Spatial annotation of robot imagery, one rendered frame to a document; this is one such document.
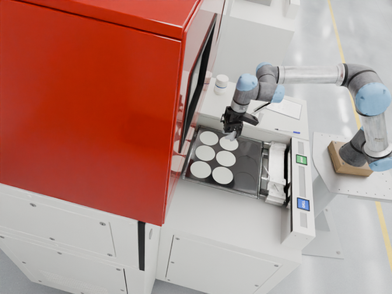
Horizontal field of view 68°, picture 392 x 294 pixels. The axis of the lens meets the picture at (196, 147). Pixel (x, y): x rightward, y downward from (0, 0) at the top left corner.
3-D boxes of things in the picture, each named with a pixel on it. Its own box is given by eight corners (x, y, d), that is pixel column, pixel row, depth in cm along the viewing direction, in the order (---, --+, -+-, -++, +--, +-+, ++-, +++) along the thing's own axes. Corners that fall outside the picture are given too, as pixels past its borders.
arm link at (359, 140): (368, 137, 160) (384, 120, 150) (377, 156, 151) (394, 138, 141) (347, 135, 159) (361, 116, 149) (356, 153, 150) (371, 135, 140)
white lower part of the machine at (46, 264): (34, 286, 177) (-25, 225, 116) (94, 179, 231) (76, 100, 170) (144, 317, 174) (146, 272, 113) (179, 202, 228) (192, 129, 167)
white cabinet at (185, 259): (154, 283, 187) (160, 226, 126) (189, 168, 251) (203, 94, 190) (251, 310, 184) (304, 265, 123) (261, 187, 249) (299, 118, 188)
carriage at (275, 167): (264, 202, 137) (266, 199, 135) (268, 147, 162) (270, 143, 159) (281, 206, 137) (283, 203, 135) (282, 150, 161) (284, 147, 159)
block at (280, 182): (267, 184, 141) (269, 180, 139) (268, 178, 143) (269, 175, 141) (283, 188, 141) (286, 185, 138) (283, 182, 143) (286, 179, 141)
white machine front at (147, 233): (139, 269, 113) (137, 223, 83) (188, 128, 167) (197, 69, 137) (146, 272, 113) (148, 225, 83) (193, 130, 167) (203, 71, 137)
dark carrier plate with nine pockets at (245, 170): (184, 177, 135) (184, 176, 135) (199, 128, 158) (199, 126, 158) (256, 196, 134) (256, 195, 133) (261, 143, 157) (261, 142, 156)
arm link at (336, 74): (373, 55, 123) (256, 56, 125) (382, 69, 115) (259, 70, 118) (362, 78, 131) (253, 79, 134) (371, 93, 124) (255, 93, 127)
